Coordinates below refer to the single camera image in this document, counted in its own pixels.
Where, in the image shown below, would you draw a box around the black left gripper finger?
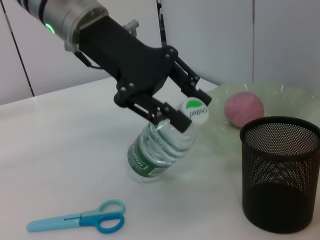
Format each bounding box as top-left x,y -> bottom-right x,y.
123,93 -> 193,134

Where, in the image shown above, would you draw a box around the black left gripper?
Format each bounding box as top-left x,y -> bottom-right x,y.
74,14 -> 213,108

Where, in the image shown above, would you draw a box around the black mesh pen holder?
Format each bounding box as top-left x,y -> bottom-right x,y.
239,116 -> 320,235

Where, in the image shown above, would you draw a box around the pink peach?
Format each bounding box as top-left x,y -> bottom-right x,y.
224,91 -> 265,129

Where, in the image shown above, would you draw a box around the left gripper connector cable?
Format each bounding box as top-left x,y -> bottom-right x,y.
63,19 -> 141,70

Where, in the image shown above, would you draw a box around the clear green-label water bottle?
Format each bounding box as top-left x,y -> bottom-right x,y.
127,98 -> 210,183

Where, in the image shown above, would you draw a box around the blue and teal scissors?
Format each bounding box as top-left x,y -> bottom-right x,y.
26,199 -> 126,235

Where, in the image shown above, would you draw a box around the green glass fruit plate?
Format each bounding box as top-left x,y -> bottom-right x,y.
197,81 -> 320,141

